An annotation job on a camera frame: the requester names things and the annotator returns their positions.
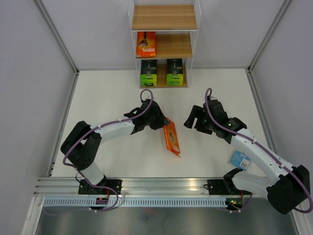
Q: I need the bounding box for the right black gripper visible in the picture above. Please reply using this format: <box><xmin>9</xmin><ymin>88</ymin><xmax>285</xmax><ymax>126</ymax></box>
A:
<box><xmin>183</xmin><ymin>105</ymin><xmax>215</xmax><ymax>135</ymax></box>

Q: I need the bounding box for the orange razor box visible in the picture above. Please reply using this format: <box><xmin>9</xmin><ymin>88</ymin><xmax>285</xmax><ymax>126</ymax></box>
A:
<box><xmin>136</xmin><ymin>31</ymin><xmax>156</xmax><ymax>58</ymax></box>
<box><xmin>163</xmin><ymin>117</ymin><xmax>180</xmax><ymax>157</ymax></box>

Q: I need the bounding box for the black green razor box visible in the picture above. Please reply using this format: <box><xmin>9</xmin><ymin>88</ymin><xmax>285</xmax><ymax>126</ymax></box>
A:
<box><xmin>166</xmin><ymin>58</ymin><xmax>183</xmax><ymax>86</ymax></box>
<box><xmin>140</xmin><ymin>59</ymin><xmax>157</xmax><ymax>86</ymax></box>

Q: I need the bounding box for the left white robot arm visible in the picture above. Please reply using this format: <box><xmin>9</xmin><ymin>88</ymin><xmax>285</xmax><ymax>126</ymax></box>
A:
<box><xmin>60</xmin><ymin>99</ymin><xmax>170</xmax><ymax>194</ymax></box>

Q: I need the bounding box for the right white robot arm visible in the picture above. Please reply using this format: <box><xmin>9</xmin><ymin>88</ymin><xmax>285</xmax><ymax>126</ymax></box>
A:
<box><xmin>184</xmin><ymin>99</ymin><xmax>313</xmax><ymax>214</ymax></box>

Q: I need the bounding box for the bottom wooden shelf board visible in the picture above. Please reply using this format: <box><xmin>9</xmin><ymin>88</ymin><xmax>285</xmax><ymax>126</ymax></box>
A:
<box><xmin>140</xmin><ymin>64</ymin><xmax>188</xmax><ymax>89</ymax></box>

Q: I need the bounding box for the wooden shelf board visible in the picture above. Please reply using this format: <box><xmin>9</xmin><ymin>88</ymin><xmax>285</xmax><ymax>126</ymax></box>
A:
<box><xmin>140</xmin><ymin>64</ymin><xmax>188</xmax><ymax>89</ymax></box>
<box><xmin>135</xmin><ymin>33</ymin><xmax>193</xmax><ymax>59</ymax></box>
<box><xmin>132</xmin><ymin>4</ymin><xmax>198</xmax><ymax>31</ymax></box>

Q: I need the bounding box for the middle wooden shelf board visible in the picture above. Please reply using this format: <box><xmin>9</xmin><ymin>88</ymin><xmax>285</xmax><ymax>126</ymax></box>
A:
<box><xmin>135</xmin><ymin>33</ymin><xmax>193</xmax><ymax>59</ymax></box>

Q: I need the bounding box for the top wooden shelf board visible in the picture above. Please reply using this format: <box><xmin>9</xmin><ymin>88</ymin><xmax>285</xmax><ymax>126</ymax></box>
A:
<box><xmin>132</xmin><ymin>4</ymin><xmax>198</xmax><ymax>31</ymax></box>

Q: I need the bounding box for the blue clear razor blister pack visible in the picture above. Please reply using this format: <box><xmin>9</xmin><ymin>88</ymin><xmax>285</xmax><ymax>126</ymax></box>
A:
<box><xmin>229</xmin><ymin>150</ymin><xmax>251</xmax><ymax>171</ymax></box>

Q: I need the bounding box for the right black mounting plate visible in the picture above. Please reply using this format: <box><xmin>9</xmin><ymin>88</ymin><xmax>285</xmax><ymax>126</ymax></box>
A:
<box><xmin>203</xmin><ymin>179</ymin><xmax>251</xmax><ymax>196</ymax></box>

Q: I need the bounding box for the black mounting plate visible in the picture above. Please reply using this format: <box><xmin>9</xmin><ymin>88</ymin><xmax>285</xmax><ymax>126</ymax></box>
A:
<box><xmin>203</xmin><ymin>179</ymin><xmax>251</xmax><ymax>196</ymax></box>
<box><xmin>78</xmin><ymin>179</ymin><xmax>122</xmax><ymax>195</ymax></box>

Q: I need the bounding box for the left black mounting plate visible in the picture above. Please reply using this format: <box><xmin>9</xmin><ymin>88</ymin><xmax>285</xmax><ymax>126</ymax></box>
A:
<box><xmin>78</xmin><ymin>179</ymin><xmax>122</xmax><ymax>195</ymax></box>

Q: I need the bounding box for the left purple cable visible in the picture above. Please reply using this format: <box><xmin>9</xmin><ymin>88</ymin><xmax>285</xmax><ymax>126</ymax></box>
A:
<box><xmin>44</xmin><ymin>89</ymin><xmax>155</xmax><ymax>216</ymax></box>

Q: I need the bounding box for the white wire shelf rack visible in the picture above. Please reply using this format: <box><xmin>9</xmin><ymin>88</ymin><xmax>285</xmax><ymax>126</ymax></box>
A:
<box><xmin>128</xmin><ymin>0</ymin><xmax>201</xmax><ymax>88</ymax></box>

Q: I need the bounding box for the right aluminium corner post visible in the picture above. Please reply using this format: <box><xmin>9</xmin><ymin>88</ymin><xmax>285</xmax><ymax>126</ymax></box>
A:
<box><xmin>247</xmin><ymin>0</ymin><xmax>293</xmax><ymax>73</ymax></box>

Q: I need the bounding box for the aluminium corner post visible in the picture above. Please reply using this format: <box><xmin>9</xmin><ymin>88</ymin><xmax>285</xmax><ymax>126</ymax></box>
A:
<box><xmin>33</xmin><ymin>0</ymin><xmax>79</xmax><ymax>75</ymax></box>
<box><xmin>247</xmin><ymin>0</ymin><xmax>293</xmax><ymax>73</ymax></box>

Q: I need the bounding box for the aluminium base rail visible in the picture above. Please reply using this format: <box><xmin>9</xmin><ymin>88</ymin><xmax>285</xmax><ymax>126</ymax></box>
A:
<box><xmin>33</xmin><ymin>176</ymin><xmax>300</xmax><ymax>197</ymax></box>

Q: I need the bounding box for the slotted cable duct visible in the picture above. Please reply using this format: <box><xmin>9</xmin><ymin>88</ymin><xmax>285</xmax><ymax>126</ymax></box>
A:
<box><xmin>44</xmin><ymin>197</ymin><xmax>227</xmax><ymax>208</ymax></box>

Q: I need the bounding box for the left aluminium corner post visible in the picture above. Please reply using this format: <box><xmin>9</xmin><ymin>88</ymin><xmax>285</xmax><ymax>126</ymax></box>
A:
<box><xmin>33</xmin><ymin>0</ymin><xmax>79</xmax><ymax>75</ymax></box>

